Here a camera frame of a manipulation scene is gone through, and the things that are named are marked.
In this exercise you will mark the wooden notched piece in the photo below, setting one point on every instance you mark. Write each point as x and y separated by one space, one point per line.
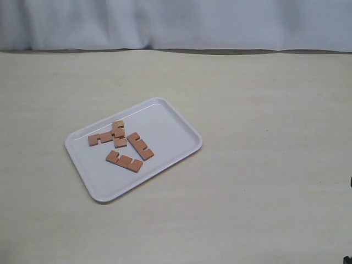
123 161
100 138
140 146
118 134

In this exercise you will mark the white backdrop cloth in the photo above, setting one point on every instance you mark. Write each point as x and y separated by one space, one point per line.
162 25

